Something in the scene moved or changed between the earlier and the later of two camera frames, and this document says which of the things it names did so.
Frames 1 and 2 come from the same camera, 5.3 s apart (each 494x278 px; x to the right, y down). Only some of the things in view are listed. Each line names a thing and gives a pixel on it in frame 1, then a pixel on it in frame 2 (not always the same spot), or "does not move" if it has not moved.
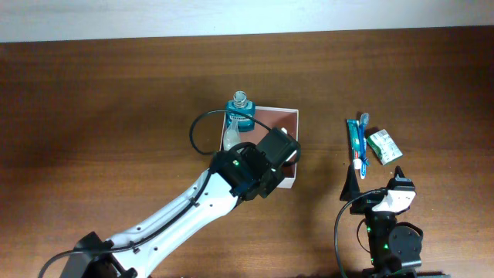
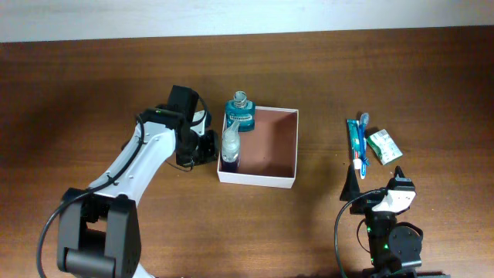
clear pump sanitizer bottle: x=231 y=135 does not move
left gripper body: x=274 y=176 -> x=187 y=151
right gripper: x=351 y=188 does not move
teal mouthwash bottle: x=240 y=103 does not move
